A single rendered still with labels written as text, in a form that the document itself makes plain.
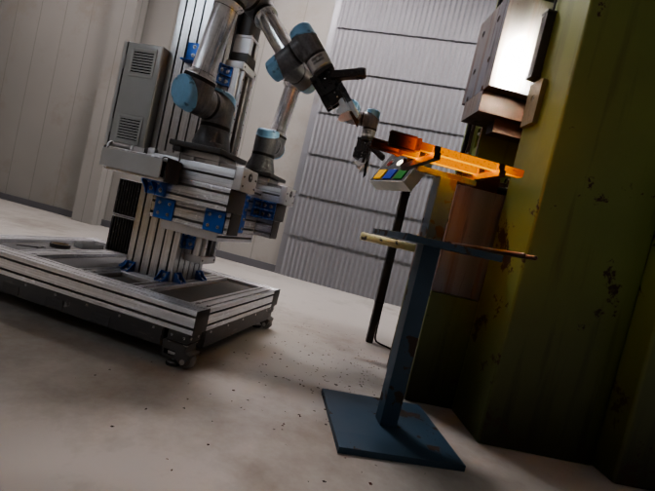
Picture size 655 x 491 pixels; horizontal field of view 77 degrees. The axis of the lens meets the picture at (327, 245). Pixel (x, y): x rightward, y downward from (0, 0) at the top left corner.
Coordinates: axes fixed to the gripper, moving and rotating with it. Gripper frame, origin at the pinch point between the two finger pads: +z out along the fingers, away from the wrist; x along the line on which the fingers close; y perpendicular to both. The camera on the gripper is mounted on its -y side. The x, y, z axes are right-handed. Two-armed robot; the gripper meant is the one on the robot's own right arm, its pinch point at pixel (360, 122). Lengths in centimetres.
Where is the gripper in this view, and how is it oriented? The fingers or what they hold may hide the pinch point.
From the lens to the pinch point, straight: 138.9
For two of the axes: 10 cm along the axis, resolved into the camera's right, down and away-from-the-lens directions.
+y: -8.6, 4.9, 1.2
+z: 5.0, 8.6, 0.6
